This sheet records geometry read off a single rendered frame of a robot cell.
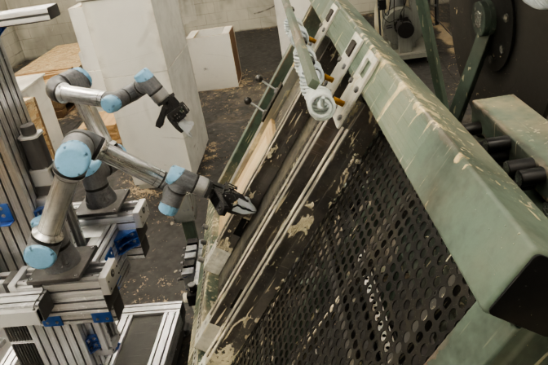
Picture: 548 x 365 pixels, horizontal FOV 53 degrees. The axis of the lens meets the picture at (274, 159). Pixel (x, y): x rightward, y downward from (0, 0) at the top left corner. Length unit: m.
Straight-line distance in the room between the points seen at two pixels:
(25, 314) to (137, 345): 0.91
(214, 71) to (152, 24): 2.92
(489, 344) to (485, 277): 0.09
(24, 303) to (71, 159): 0.73
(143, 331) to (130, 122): 2.18
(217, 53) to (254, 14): 3.24
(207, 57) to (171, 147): 2.66
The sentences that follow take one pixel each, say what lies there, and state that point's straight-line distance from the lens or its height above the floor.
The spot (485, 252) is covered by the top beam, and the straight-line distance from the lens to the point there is 0.72.
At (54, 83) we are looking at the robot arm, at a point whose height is 1.66.
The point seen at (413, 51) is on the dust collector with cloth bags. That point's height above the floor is 0.16.
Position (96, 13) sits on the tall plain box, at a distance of 4.72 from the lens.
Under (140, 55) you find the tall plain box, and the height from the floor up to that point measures 1.24.
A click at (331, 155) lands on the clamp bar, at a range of 1.42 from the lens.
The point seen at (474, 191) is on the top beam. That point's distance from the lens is 0.78.
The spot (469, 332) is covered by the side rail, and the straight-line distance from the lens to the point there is 0.79.
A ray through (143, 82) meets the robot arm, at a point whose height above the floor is 1.64.
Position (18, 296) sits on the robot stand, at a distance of 2.59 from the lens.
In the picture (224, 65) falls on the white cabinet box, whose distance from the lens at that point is 7.38.
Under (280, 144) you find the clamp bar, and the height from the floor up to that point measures 1.44.
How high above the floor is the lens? 2.30
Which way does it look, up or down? 26 degrees down
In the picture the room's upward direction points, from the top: 9 degrees counter-clockwise
